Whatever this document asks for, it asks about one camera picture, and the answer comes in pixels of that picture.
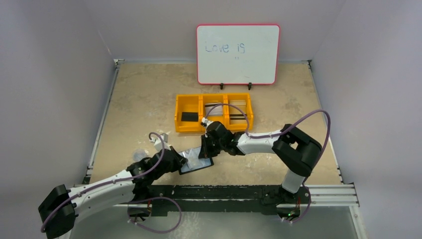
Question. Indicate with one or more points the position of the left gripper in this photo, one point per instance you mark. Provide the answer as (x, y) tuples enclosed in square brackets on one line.
[(178, 160)]

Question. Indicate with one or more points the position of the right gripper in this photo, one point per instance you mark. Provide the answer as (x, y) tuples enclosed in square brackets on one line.
[(204, 150)]

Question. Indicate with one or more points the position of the black leather card holder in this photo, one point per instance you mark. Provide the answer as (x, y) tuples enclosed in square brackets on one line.
[(194, 163)]

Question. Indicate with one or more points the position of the silver VIP diamond card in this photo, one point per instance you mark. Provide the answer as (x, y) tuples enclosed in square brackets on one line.
[(213, 109)]

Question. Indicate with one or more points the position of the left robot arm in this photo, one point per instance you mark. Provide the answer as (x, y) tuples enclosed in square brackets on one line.
[(63, 208)]

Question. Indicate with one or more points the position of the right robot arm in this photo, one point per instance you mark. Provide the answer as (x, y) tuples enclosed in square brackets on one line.
[(296, 149)]

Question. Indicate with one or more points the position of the gold striped card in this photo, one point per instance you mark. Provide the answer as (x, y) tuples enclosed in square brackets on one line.
[(236, 110)]

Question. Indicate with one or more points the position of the black card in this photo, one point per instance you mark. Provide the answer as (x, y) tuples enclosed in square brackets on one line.
[(189, 117)]

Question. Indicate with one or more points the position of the middle yellow bin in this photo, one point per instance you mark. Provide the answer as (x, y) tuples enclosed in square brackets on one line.
[(216, 98)]

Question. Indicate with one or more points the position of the left yellow bin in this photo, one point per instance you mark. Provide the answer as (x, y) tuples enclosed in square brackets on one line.
[(187, 103)]

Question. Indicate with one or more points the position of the pink framed whiteboard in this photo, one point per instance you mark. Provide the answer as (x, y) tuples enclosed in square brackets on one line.
[(237, 54)]

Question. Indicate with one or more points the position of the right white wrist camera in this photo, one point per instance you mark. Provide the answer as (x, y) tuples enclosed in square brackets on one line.
[(205, 123)]

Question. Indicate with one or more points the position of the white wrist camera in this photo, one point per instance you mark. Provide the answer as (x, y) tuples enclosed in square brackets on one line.
[(159, 141), (205, 123)]

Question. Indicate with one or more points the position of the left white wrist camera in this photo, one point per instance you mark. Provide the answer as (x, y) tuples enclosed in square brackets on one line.
[(159, 141)]

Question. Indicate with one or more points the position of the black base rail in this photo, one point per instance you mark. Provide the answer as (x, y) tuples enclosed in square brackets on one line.
[(269, 200)]

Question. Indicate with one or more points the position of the aluminium frame rail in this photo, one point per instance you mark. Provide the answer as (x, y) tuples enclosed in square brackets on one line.
[(321, 196)]

